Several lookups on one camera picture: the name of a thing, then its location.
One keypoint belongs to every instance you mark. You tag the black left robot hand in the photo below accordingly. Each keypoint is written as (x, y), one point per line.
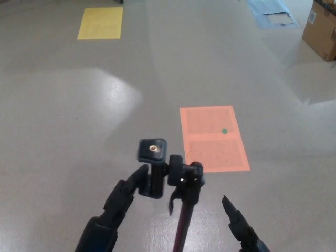
(115, 207)

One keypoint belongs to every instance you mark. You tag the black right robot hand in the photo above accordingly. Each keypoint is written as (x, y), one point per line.
(242, 228)

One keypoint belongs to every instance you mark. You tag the black phone stand red pole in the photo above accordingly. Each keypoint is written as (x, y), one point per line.
(187, 189)

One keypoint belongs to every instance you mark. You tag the orange paper sheet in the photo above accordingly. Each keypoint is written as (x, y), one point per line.
(212, 152)

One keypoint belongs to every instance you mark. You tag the small green dot sticker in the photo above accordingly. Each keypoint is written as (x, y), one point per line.
(224, 131)

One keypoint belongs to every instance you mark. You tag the yellow paper sheet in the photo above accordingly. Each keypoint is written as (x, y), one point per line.
(101, 23)

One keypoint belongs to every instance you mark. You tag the brown cardboard box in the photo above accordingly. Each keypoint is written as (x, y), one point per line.
(319, 34)

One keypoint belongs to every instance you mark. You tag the torn blue paper sheet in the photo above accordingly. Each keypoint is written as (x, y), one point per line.
(258, 10)

